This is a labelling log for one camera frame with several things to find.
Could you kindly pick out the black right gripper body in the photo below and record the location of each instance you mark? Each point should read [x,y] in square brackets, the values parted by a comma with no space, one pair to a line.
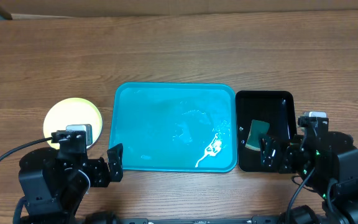
[306,162]

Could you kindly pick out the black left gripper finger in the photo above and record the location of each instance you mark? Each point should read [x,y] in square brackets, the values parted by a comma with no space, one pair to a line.
[115,162]
[98,172]

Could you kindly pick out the white foam spill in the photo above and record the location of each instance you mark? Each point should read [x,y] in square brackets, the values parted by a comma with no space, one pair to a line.
[200,135]

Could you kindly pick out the green rimmed plate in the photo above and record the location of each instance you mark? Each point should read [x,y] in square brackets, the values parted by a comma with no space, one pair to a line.
[74,114]

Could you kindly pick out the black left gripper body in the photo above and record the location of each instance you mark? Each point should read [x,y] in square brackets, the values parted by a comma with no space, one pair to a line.
[76,190]

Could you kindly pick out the teal plastic tray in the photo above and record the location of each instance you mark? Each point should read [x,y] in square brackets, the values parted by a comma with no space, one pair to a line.
[143,120]

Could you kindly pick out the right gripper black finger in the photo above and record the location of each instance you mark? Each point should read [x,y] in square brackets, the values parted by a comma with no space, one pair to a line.
[287,159]
[269,151]

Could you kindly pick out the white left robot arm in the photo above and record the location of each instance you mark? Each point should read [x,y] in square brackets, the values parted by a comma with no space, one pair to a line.
[54,181]

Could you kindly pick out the black rectangular tray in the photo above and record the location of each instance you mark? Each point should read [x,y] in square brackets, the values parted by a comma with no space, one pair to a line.
[274,107]

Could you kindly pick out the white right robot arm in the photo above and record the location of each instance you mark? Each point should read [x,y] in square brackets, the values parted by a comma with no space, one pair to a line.
[326,161]

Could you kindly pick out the green yellow sponge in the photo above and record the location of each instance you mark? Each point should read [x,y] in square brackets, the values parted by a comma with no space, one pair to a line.
[256,129]

